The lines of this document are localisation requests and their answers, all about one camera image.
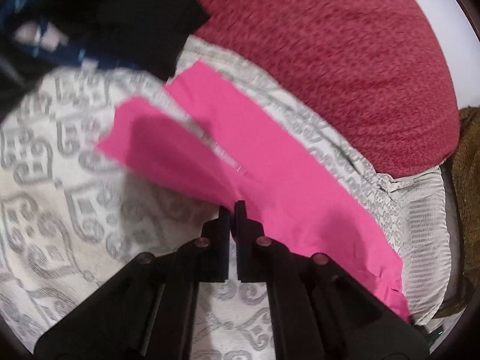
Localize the pink pant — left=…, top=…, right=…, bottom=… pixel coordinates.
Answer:
left=97, top=62, right=410, bottom=319

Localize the white grey patterned bedsheet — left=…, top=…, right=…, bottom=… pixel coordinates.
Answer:
left=1, top=37, right=452, bottom=350

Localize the brown leopard fuzzy blanket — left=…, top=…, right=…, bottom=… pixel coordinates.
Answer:
left=436, top=106, right=479, bottom=318

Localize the red patterned blanket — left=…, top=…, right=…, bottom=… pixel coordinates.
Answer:
left=197, top=0, right=460, bottom=177

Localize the blue white patterned cloth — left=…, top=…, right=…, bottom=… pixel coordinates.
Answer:
left=1, top=0, right=140, bottom=70

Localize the black cloth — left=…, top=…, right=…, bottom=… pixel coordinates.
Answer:
left=1, top=0, right=210, bottom=116

